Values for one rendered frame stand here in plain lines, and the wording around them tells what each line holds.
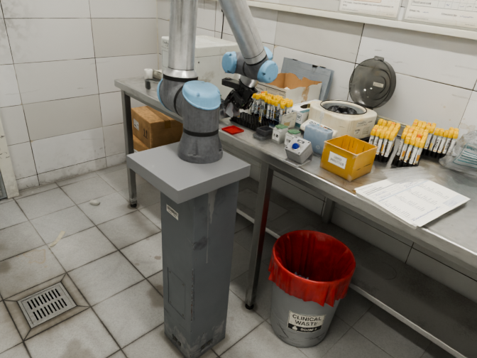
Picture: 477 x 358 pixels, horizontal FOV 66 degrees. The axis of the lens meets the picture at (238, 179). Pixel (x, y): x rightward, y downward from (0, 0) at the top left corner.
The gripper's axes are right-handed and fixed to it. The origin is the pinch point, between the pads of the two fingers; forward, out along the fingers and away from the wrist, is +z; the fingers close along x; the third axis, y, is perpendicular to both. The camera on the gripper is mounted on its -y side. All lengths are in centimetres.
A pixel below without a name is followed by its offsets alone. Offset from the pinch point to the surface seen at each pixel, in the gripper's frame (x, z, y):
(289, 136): 1.7, -17.7, 30.1
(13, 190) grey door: -62, 147, -80
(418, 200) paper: 3, -40, 76
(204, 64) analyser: 0.4, -6.8, -23.2
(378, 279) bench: 35, 20, 96
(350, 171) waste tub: -2, -31, 56
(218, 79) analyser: 9.3, 0.1, -19.3
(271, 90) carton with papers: 24.9, -8.3, -0.6
